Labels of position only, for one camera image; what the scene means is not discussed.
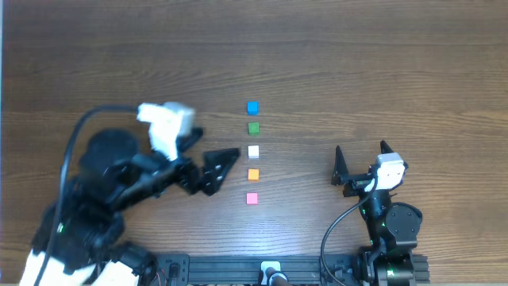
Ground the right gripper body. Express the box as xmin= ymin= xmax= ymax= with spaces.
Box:
xmin=341 ymin=172 xmax=377 ymax=198

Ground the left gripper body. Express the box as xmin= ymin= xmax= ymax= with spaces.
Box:
xmin=152 ymin=155 xmax=206 ymax=196

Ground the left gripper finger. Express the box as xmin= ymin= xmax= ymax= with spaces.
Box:
xmin=176 ymin=126 xmax=206 ymax=154
xmin=199 ymin=147 xmax=242 ymax=197

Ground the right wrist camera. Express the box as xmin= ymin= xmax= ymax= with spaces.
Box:
xmin=372 ymin=152 xmax=407 ymax=191

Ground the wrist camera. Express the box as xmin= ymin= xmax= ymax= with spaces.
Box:
xmin=372 ymin=152 xmax=407 ymax=191
xmin=136 ymin=101 xmax=198 ymax=162

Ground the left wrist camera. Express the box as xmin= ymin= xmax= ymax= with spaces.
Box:
xmin=136 ymin=101 xmax=198 ymax=162

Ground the mounting rail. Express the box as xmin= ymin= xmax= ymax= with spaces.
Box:
xmin=152 ymin=253 xmax=432 ymax=286

